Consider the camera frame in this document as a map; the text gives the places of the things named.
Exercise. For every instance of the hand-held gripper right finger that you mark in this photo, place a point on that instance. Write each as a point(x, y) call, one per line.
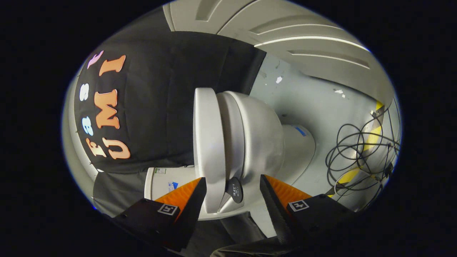
point(275, 214)

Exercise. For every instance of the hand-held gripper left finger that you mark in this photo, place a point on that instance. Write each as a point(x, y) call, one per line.
point(191, 210)

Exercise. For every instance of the white toilet lid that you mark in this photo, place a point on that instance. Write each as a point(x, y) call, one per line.
point(209, 142)

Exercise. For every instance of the white toilet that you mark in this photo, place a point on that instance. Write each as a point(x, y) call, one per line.
point(264, 139)

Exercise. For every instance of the white toilet seat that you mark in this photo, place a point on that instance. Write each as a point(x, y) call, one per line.
point(234, 142)

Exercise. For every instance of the black backdrop cloth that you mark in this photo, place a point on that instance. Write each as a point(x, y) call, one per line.
point(157, 107)

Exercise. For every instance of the white drawer cabinet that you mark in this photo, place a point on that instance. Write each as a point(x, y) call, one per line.
point(285, 32)

